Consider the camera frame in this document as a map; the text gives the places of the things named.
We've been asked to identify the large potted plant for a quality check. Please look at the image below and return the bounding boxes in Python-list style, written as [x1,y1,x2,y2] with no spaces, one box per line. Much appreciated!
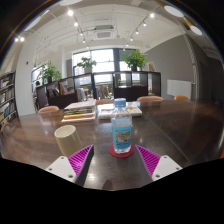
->
[122,49,149,72]

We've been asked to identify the tall dark bookshelf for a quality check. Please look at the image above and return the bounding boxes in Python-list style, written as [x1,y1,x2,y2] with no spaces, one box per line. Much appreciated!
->
[0,70,18,126]

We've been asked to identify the low dark shelf unit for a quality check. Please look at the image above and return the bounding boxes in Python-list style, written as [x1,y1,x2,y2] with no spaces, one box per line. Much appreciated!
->
[35,70,162,109]

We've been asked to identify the orange chairs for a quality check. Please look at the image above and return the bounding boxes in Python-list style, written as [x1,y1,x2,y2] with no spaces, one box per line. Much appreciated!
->
[0,94,224,159]

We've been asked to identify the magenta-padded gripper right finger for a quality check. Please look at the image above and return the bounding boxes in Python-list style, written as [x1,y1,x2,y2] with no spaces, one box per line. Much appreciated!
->
[134,144,184,183]

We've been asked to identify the bushy potted plant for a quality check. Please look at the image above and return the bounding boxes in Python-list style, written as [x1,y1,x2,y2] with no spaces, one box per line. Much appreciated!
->
[41,61,63,84]

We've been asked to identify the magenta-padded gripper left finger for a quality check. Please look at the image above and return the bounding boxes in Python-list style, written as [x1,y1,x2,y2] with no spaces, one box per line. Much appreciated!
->
[45,144,96,188]

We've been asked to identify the ceiling lights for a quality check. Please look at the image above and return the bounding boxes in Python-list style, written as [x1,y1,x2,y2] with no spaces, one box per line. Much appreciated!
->
[13,0,204,46]

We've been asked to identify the ceiling air conditioner unit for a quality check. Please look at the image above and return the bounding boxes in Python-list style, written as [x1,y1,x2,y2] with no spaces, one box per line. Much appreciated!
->
[93,24,116,40]

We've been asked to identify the white board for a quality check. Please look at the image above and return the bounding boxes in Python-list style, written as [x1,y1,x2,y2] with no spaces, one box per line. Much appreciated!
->
[166,79,193,99]

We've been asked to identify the clear blue-capped water bottle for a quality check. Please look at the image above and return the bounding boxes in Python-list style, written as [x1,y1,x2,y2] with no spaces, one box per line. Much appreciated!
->
[110,97,133,154]

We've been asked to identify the flat round red coaster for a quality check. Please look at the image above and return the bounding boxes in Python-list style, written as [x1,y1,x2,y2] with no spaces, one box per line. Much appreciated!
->
[108,142,136,159]

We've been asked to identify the small potted plant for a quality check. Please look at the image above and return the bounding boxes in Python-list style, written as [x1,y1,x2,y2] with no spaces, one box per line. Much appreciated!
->
[76,56,98,74]

